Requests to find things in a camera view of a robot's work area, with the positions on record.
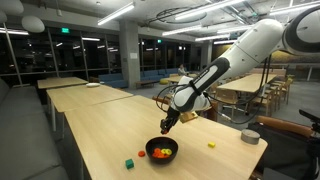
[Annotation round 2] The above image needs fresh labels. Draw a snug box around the brown and dark armchair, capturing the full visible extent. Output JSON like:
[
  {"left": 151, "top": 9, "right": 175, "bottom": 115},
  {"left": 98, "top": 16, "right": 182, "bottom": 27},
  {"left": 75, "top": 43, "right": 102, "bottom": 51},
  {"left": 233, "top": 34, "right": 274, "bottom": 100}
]
[{"left": 248, "top": 115, "right": 318, "bottom": 180}]

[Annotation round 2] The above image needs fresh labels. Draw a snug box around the grey sofa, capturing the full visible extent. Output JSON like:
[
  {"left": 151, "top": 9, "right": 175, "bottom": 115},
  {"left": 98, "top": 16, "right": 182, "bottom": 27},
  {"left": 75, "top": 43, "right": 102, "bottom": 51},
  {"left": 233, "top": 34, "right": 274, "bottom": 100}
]
[{"left": 0, "top": 78, "right": 70, "bottom": 180}]

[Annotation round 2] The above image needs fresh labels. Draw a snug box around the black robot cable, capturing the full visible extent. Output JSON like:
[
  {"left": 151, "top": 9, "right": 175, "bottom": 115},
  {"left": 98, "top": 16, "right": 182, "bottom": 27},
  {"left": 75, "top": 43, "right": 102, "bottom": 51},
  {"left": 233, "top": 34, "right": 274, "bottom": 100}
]
[{"left": 155, "top": 54, "right": 273, "bottom": 125}]

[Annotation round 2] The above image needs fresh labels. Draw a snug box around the black camera on tripod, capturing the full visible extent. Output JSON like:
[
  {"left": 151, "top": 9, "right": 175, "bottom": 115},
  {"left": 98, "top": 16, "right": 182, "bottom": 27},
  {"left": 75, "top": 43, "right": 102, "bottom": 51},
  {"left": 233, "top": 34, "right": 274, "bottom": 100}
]
[{"left": 298, "top": 108, "right": 320, "bottom": 180}]

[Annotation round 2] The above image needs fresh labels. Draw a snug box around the cardboard box with print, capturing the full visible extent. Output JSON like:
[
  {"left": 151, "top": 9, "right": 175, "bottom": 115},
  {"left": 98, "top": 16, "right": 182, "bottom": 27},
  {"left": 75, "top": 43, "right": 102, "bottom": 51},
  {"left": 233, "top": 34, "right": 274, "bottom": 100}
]
[{"left": 206, "top": 99, "right": 219, "bottom": 123}]

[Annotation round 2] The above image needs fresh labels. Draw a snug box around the low wooden bench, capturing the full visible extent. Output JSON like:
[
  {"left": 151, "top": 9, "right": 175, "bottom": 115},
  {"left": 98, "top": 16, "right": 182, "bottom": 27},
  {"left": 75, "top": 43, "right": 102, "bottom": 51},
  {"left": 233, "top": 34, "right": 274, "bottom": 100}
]
[{"left": 134, "top": 79, "right": 156, "bottom": 88}]

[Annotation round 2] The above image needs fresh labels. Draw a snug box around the blue lounge sofa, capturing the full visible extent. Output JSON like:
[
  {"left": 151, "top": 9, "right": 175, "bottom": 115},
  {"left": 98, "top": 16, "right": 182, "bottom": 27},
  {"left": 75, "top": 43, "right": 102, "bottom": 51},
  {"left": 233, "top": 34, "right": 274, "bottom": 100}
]
[
  {"left": 140, "top": 68, "right": 180, "bottom": 82},
  {"left": 98, "top": 73, "right": 129, "bottom": 89}
]

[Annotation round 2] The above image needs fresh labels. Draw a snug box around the long wooden dining table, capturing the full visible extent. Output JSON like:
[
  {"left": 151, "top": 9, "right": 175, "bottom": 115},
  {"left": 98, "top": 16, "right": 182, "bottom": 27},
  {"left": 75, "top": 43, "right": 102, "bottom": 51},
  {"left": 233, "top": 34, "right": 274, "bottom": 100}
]
[{"left": 216, "top": 73, "right": 278, "bottom": 94}]

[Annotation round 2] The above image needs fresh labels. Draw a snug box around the fluorescent ceiling light strip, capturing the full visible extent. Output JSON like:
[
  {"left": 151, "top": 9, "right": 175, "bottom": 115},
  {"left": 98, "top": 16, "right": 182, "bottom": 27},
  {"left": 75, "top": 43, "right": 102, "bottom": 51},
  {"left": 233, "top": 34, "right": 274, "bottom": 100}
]
[
  {"left": 97, "top": 1, "right": 136, "bottom": 27},
  {"left": 269, "top": 0, "right": 320, "bottom": 17},
  {"left": 213, "top": 38, "right": 239, "bottom": 46},
  {"left": 174, "top": 0, "right": 248, "bottom": 21},
  {"left": 194, "top": 33, "right": 231, "bottom": 43},
  {"left": 161, "top": 24, "right": 203, "bottom": 37},
  {"left": 0, "top": 27, "right": 30, "bottom": 36}
]

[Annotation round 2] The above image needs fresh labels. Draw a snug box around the green wooden block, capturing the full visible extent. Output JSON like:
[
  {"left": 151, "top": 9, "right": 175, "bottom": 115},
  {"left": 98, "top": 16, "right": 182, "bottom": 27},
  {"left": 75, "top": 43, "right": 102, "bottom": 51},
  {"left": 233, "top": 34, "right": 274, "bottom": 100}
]
[{"left": 124, "top": 158, "right": 135, "bottom": 170}]

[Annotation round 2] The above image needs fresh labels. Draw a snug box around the wide concrete pillar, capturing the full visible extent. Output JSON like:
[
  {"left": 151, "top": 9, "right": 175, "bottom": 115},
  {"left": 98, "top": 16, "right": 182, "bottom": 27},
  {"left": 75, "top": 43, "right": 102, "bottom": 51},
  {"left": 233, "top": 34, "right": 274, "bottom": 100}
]
[{"left": 118, "top": 20, "right": 141, "bottom": 90}]

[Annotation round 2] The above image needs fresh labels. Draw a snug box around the light wooden table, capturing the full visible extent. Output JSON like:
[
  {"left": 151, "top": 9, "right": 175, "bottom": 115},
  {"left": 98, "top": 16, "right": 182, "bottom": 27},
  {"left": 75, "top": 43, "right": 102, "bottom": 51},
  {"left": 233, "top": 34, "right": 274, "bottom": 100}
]
[
  {"left": 36, "top": 76, "right": 89, "bottom": 105},
  {"left": 46, "top": 84, "right": 134, "bottom": 133}
]

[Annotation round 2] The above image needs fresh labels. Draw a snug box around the black bowl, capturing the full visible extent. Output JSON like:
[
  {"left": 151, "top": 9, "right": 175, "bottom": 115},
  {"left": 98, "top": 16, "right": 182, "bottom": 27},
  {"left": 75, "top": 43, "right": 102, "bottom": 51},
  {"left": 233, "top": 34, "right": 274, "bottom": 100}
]
[{"left": 145, "top": 136, "right": 179, "bottom": 165}]

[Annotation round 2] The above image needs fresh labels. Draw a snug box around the white globe lamp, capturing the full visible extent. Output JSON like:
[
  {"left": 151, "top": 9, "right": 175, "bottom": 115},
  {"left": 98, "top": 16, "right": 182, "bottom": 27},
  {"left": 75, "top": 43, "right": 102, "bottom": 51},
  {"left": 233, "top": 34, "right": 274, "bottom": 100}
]
[
  {"left": 21, "top": 15, "right": 46, "bottom": 34},
  {"left": 0, "top": 0, "right": 25, "bottom": 15},
  {"left": 0, "top": 9, "right": 8, "bottom": 24}
]

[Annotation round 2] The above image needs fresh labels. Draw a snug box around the black circular ceiling track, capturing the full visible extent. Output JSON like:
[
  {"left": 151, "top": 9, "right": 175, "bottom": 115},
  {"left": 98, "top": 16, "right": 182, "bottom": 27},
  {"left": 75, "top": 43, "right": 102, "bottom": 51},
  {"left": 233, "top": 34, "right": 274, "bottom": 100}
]
[{"left": 155, "top": 7, "right": 208, "bottom": 25}]

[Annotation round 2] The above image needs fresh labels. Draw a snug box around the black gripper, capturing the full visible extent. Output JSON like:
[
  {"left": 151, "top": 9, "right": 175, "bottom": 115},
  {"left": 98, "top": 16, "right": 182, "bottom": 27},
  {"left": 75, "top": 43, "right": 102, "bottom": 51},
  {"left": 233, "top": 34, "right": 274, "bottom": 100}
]
[{"left": 159, "top": 106, "right": 182, "bottom": 135}]

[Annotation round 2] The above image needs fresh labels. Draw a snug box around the narrow concrete pillar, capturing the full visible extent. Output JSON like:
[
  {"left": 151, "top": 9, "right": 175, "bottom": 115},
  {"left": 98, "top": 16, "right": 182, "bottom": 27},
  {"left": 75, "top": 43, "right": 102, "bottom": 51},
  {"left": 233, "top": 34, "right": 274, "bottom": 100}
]
[{"left": 200, "top": 40, "right": 213, "bottom": 69}]

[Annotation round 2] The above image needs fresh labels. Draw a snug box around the seated person light shirt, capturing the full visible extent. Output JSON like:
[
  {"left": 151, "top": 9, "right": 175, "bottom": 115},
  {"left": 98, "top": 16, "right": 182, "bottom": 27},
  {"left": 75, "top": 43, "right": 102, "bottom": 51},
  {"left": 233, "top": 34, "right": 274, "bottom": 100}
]
[{"left": 177, "top": 63, "right": 188, "bottom": 77}]

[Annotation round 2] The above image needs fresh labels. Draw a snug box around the brown leather chair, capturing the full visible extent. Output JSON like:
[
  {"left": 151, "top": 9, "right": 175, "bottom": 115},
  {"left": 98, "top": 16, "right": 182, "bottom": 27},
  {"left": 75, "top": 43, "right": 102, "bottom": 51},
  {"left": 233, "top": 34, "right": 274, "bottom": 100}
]
[{"left": 152, "top": 96, "right": 169, "bottom": 106}]

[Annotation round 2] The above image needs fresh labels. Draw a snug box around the grey duct tape roll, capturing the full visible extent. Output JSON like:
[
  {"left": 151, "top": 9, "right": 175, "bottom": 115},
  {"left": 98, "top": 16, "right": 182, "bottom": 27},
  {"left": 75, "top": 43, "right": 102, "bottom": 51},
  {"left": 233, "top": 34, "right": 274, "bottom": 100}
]
[{"left": 240, "top": 128, "right": 261, "bottom": 146}]

